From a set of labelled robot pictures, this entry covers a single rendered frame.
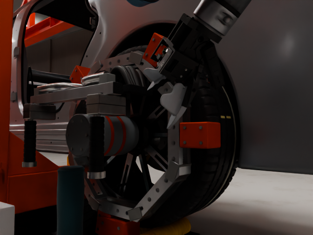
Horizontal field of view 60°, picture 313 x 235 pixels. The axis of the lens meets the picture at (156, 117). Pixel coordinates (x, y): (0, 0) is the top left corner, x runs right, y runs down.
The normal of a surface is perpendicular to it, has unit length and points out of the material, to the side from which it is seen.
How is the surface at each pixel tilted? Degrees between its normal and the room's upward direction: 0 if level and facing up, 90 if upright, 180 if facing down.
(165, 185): 90
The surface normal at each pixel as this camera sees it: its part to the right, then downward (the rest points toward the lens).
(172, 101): 0.54, 0.08
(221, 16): 0.29, 0.59
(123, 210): -0.64, -0.04
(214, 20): -0.09, 0.40
